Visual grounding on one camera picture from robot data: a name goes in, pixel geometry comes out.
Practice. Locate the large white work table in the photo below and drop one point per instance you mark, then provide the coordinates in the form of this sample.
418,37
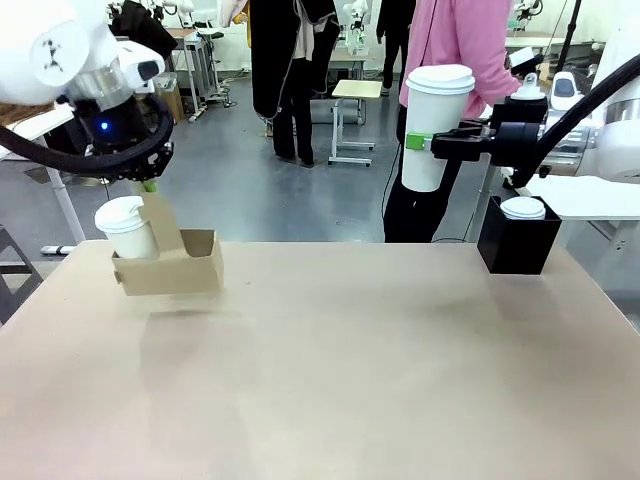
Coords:
585,197

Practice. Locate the distant person in black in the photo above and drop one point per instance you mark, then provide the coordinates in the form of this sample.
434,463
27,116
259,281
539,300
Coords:
395,45

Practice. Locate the tall white lidded paper cup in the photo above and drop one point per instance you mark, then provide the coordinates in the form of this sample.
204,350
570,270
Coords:
432,110

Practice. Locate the person in black clothes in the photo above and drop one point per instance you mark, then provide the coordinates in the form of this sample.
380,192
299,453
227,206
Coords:
292,75

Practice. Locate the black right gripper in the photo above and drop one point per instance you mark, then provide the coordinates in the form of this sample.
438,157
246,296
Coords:
517,140

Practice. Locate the black metal frame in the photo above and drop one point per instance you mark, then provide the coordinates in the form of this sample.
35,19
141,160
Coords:
17,275

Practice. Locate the black square box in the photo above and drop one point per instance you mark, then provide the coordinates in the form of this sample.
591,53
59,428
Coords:
517,245

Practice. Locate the black draped jacket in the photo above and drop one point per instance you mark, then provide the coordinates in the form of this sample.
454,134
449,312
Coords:
142,27

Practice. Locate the brown cardboard cup carrier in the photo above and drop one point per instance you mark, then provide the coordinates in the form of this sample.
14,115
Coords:
172,272

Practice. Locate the brown cardboard storage box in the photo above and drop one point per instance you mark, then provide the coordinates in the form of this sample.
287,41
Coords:
172,102

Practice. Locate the black light stand pole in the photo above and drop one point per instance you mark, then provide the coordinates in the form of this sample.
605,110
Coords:
570,35

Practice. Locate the short white lidded paper cup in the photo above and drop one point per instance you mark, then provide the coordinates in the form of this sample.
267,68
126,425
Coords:
127,230

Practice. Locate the white side table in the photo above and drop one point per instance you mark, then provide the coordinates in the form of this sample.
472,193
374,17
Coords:
30,125

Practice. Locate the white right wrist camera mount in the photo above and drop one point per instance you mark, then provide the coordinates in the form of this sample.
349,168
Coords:
531,89

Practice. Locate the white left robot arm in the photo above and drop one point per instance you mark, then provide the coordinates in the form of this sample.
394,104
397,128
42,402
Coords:
60,45

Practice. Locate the person's right forearm pink sleeve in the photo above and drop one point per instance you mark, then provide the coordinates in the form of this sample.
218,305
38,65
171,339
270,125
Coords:
492,90

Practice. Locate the wooden top rolling table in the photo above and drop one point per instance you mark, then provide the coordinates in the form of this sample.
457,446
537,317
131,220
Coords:
352,120

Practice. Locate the white flat handheld device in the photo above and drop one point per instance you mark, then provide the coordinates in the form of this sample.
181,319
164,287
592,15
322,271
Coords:
522,57

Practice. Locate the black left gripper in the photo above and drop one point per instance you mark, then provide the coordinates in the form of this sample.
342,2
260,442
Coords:
115,130

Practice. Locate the person in pink hoodie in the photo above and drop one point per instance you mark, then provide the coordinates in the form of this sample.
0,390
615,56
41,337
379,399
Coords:
465,35

